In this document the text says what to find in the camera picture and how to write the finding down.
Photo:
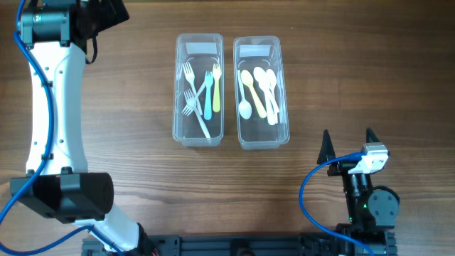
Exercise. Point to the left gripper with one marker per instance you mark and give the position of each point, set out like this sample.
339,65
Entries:
116,13

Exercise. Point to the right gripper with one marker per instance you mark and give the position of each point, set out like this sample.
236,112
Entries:
344,168

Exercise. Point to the white spoon wide handle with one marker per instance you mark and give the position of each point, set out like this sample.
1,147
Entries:
280,95

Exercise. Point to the white spoon container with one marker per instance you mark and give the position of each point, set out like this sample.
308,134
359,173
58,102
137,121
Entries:
273,83

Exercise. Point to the white spoon bowl down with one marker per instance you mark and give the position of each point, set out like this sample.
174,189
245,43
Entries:
245,108

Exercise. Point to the large white plastic spoon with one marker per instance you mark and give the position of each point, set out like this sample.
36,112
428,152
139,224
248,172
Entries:
272,109

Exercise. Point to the yellow-green plastic spoon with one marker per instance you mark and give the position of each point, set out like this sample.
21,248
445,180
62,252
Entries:
248,80

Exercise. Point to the white fork container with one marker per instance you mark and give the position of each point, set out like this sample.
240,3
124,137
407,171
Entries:
191,106

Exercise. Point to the small white plastic fork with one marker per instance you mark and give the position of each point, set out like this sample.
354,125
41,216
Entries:
208,82

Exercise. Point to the white fork tines down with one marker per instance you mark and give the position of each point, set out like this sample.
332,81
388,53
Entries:
197,94

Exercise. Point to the yellow plastic fork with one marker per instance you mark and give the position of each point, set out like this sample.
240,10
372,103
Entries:
216,93

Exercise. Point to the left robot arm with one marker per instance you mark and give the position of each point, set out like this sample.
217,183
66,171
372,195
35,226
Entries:
53,36

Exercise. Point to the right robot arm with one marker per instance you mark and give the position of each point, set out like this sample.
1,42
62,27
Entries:
372,209

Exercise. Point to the right clear plastic container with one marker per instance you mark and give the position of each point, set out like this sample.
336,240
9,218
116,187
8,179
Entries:
266,52

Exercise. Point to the clear plastic container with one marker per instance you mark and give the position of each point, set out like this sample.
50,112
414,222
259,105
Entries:
266,52
202,51

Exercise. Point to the left clear plastic container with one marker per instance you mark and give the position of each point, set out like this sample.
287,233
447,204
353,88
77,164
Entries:
202,51

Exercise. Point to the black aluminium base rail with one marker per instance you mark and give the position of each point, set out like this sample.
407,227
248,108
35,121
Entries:
304,244

